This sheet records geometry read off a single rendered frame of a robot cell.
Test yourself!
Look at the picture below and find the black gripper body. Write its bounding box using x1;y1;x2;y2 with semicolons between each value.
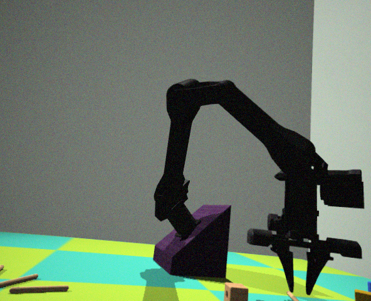
247;202;362;259

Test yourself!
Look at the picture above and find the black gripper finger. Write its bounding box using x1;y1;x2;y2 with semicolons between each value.
270;247;294;293
306;252;334;295

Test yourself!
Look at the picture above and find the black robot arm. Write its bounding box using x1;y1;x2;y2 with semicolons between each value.
154;79;364;238

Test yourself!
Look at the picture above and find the light wooden block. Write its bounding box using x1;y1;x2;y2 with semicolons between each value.
224;283;249;301

